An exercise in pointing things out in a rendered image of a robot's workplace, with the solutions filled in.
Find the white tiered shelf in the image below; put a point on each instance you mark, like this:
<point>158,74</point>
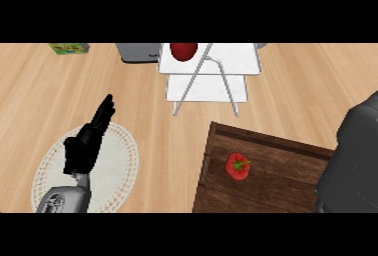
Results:
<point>212,71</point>

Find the green printed box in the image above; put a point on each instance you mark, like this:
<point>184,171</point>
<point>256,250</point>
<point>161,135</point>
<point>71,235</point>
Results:
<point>68,48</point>

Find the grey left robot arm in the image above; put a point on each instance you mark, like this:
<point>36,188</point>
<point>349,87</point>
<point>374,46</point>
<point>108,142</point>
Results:
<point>68,198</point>

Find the dark red round fruit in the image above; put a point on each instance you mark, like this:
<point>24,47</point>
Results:
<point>184,50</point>

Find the red tomato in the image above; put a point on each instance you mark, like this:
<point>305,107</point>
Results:
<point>238,166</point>

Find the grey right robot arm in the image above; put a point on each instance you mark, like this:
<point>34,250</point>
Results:
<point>352,160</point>

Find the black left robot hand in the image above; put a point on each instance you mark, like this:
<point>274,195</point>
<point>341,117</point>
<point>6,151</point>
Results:
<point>88,141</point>

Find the grey box appliance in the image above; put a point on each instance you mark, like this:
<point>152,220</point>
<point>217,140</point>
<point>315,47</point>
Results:
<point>138,53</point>

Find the white oval placemat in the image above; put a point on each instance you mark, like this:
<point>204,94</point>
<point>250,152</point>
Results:
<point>116,166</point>

